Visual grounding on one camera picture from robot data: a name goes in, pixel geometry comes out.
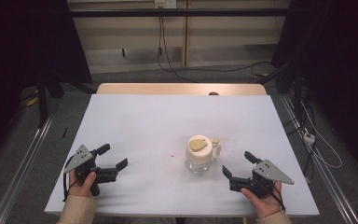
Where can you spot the metal floor rail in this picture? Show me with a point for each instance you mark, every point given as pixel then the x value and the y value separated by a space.
pixel 329 183
pixel 21 169

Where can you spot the dark curtain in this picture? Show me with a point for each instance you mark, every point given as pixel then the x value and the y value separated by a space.
pixel 18 46
pixel 345 56

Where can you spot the small black stick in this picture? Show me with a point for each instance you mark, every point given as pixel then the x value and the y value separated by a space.
pixel 65 132

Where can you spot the dark round table grommet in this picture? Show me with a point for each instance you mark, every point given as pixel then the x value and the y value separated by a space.
pixel 213 93

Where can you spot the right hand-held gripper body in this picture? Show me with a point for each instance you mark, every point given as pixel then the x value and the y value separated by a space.
pixel 261 179

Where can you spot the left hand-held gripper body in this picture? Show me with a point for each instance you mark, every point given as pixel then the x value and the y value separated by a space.
pixel 85 163

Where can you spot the black horizontal bar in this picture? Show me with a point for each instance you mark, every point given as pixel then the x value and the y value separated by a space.
pixel 174 12

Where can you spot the black metal stand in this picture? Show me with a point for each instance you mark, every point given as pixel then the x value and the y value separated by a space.
pixel 296 90
pixel 42 99

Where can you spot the tan round cap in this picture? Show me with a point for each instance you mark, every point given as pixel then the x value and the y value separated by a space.
pixel 198 145

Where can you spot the glass jar with cream lid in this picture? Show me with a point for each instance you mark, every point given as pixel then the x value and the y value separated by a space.
pixel 202 155

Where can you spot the beige wooden post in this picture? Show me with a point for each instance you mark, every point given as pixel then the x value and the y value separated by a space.
pixel 185 34

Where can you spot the white wall socket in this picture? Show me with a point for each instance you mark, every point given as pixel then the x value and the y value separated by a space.
pixel 165 3

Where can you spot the yellow floor tape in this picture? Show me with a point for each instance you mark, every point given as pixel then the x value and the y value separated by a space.
pixel 33 100

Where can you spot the white power strip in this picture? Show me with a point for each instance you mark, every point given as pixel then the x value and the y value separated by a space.
pixel 309 138

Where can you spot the person's left hand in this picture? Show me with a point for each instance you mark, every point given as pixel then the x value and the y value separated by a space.
pixel 81 185

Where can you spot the person's right hand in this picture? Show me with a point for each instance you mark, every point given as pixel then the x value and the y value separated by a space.
pixel 265 203

